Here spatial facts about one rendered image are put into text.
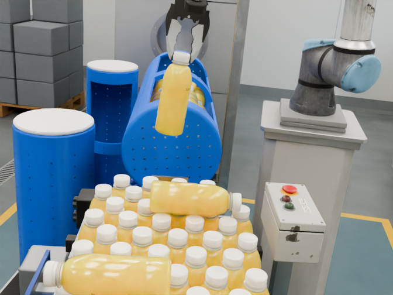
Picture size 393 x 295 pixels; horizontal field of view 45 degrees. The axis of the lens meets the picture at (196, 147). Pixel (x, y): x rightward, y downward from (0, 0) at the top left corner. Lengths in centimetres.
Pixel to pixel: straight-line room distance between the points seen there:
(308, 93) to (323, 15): 484
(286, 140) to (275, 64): 494
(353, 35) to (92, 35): 562
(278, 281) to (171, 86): 54
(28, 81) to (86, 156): 328
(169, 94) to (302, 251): 46
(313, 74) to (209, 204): 68
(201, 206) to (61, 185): 81
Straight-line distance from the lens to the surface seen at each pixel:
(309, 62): 153
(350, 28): 142
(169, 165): 137
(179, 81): 111
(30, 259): 132
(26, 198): 179
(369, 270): 308
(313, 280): 175
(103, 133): 298
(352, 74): 141
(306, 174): 155
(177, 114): 113
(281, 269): 121
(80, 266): 76
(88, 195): 130
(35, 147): 168
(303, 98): 157
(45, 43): 480
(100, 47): 680
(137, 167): 138
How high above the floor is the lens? 159
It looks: 21 degrees down
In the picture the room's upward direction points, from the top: 5 degrees clockwise
